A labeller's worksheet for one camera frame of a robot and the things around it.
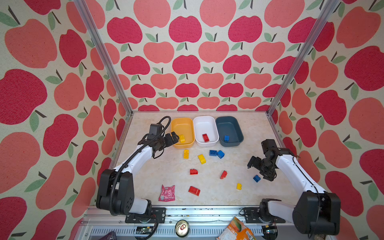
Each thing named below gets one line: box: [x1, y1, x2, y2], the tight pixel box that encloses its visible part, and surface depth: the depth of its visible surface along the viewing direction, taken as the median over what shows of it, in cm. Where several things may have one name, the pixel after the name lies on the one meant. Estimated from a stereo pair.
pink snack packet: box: [158, 184, 176, 202], surface depth 82 cm
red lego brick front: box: [188, 186, 201, 197], surface depth 83 cm
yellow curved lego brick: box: [198, 154, 207, 165], surface depth 95 cm
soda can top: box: [175, 219, 190, 238], surface depth 63 cm
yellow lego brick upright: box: [183, 149, 190, 159], surface depth 99 cm
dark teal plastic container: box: [215, 116, 244, 147], surface depth 110 cm
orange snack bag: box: [216, 216, 256, 240], surface depth 69 cm
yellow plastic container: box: [171, 117, 195, 149], surface depth 110 cm
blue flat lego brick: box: [209, 150, 217, 156], surface depth 98 cm
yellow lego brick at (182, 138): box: [179, 134, 186, 144], surface depth 104 cm
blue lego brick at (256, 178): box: [253, 174, 261, 183], surface depth 86 cm
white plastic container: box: [193, 116, 219, 147], surface depth 110 cm
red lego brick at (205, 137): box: [202, 133, 210, 143], surface depth 106 cm
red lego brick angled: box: [220, 170, 228, 180], surface depth 88 cm
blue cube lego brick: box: [217, 150, 225, 159], surface depth 98 cm
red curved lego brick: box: [189, 168, 199, 175], surface depth 90 cm
